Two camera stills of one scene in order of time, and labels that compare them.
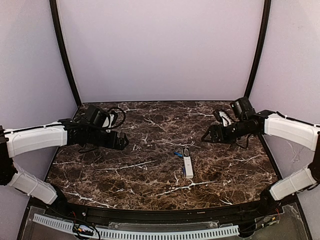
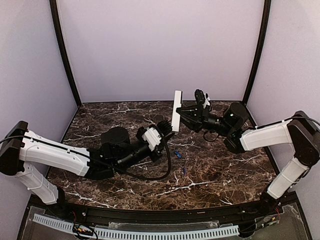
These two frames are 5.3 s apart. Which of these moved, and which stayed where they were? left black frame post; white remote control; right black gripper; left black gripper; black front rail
Moved: left black gripper; white remote control; right black gripper
Stayed: black front rail; left black frame post
